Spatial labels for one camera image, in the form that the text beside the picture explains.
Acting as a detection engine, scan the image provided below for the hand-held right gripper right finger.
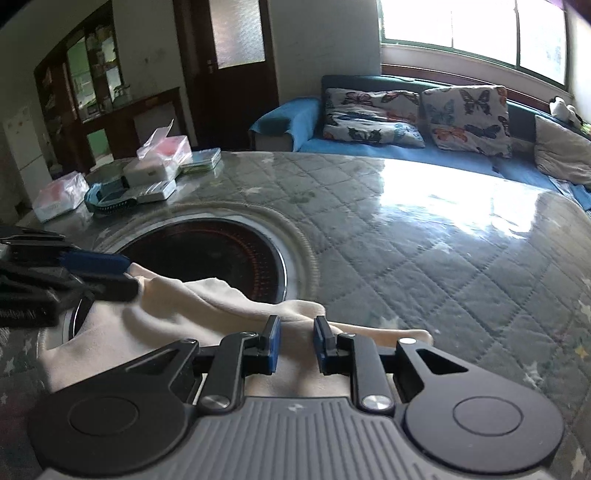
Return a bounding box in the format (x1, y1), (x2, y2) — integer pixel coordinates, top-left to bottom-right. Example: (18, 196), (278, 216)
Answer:
(313, 315), (469, 411)

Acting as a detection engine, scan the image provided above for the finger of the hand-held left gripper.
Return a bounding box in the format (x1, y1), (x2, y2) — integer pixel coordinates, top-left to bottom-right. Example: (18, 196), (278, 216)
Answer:
(0, 233), (131, 278)
(0, 268), (140, 303)

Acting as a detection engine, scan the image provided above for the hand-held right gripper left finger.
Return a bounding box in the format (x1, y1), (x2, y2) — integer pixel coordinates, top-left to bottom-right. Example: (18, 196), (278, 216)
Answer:
(124, 315), (282, 414)

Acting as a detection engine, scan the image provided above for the cream cloth garment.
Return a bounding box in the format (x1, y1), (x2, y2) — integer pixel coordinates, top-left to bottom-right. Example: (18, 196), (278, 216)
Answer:
(37, 263), (435, 400)

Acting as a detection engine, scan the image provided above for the pink tissue packet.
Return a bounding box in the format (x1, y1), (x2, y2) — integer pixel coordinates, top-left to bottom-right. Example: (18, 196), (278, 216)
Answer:
(32, 172), (90, 222)

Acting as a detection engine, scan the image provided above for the white flat box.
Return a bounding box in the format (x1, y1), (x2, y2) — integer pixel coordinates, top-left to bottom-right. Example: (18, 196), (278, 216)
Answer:
(124, 179), (177, 204)

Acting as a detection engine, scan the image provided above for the round black inset cooktop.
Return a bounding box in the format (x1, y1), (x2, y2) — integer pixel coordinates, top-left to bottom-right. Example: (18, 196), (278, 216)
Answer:
(60, 208), (317, 344)

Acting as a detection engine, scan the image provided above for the grey quilted table cover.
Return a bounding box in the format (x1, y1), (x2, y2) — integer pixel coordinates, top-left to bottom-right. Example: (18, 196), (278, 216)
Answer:
(0, 150), (591, 480)

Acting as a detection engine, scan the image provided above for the white refrigerator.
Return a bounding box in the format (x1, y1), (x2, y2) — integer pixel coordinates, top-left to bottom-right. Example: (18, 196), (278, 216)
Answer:
(2, 105), (54, 210)

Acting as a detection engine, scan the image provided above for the clear plastic pink packet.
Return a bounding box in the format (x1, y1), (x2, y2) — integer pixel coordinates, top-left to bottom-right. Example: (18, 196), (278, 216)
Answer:
(137, 121), (192, 178)

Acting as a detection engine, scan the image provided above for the dark wooden cabinet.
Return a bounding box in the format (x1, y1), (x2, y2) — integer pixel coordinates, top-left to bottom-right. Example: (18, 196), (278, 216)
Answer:
(34, 0), (185, 174)

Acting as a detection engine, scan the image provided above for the green flat box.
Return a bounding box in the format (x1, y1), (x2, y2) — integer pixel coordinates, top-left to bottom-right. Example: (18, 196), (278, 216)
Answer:
(180, 148), (222, 175)

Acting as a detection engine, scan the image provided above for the blue sofa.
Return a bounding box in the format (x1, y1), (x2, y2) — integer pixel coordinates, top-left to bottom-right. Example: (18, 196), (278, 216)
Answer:
(249, 74), (591, 213)

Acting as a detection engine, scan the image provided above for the dark wooden door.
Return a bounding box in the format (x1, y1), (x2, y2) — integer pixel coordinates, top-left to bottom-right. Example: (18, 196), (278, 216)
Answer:
(173, 0), (280, 151)

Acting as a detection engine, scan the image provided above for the butterfly print pillow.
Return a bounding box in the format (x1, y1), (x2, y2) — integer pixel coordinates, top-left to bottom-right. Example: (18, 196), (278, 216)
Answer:
(421, 85), (513, 158)
(322, 88), (426, 148)

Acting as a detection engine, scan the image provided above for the grey pillow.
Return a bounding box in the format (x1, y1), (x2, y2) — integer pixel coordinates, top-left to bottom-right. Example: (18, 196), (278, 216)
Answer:
(533, 114), (591, 186)

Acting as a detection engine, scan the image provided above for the white plush toy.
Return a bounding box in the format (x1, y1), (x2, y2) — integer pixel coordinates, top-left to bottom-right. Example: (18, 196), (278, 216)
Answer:
(549, 96), (580, 124)

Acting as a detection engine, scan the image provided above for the bright window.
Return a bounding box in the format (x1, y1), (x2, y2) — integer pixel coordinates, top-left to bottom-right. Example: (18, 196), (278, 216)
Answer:
(376, 0), (571, 86)

